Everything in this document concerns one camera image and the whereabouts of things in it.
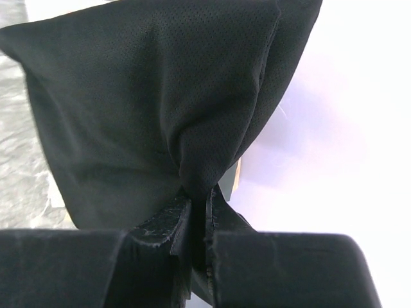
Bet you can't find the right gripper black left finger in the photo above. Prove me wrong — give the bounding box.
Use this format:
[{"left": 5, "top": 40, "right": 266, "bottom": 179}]
[{"left": 1, "top": 196, "right": 191, "bottom": 307}]

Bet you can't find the black t shirt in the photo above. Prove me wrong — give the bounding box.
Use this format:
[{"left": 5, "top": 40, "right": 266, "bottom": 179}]
[{"left": 1, "top": 1, "right": 322, "bottom": 229}]

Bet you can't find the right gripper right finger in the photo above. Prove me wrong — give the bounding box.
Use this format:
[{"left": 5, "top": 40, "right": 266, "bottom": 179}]
[{"left": 205, "top": 187, "right": 381, "bottom": 308}]

